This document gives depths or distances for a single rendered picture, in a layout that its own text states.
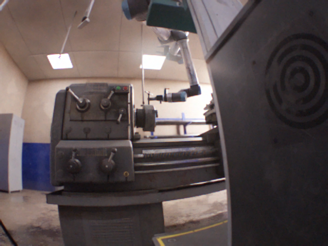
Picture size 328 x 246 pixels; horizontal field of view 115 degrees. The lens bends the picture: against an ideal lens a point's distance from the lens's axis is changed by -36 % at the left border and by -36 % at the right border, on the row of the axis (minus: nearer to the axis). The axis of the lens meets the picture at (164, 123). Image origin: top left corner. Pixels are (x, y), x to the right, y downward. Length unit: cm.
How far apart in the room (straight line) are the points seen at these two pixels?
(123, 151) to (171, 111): 404
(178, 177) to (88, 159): 68
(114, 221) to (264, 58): 117
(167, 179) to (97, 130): 64
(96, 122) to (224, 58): 106
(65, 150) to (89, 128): 26
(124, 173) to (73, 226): 56
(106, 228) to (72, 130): 74
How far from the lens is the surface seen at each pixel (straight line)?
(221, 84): 30
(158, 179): 125
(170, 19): 90
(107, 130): 120
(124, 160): 104
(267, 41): 23
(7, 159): 430
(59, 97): 139
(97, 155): 105
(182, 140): 131
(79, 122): 126
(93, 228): 123
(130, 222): 120
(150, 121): 141
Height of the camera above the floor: 63
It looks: 15 degrees up
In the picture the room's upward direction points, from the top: 5 degrees counter-clockwise
